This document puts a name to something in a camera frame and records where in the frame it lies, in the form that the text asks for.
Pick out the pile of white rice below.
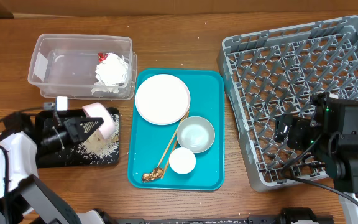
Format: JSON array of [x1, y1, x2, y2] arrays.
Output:
[[76, 114, 119, 159]]

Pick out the pink bowl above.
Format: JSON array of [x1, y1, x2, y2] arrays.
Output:
[[81, 102, 117, 141]]

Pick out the white tissue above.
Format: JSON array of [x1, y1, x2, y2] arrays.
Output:
[[91, 52, 129, 94]]

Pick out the red snack wrapper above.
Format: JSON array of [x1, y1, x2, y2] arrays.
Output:
[[98, 52, 109, 63]]

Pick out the grey-white bowl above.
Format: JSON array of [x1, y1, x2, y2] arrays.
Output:
[[177, 116, 215, 154]]

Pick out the cream white cup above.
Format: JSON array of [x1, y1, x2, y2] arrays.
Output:
[[168, 147, 196, 175]]

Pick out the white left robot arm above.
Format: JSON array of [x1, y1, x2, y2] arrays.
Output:
[[0, 110, 115, 223]]

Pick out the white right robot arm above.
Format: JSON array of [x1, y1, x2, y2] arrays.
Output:
[[274, 92, 358, 223]]

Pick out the black food waste tray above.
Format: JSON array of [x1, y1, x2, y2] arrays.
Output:
[[37, 107, 120, 168]]

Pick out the clear plastic waste bin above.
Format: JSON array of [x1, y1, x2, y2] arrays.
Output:
[[27, 34, 137, 100]]

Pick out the grey dishwasher rack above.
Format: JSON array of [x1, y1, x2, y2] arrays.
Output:
[[218, 16, 358, 192]]

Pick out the large white plate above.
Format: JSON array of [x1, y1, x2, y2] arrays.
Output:
[[135, 74, 191, 125]]

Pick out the brown food scrap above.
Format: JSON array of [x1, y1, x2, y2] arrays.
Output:
[[142, 167, 165, 182]]

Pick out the teal serving tray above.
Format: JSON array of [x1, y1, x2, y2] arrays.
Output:
[[127, 68, 225, 191]]

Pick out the wooden chopstick left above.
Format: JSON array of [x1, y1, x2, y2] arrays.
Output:
[[157, 108, 190, 168]]

